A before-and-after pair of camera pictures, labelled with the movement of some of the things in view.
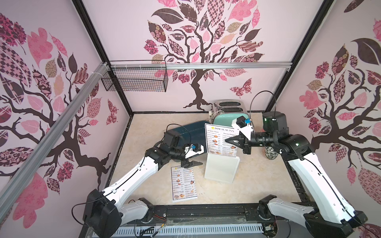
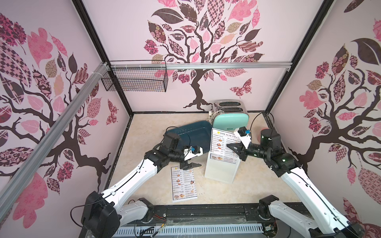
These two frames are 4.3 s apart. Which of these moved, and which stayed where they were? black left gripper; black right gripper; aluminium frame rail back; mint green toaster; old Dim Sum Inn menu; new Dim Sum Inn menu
Moved: new Dim Sum Inn menu; black right gripper
Stayed: old Dim Sum Inn menu; mint green toaster; black left gripper; aluminium frame rail back
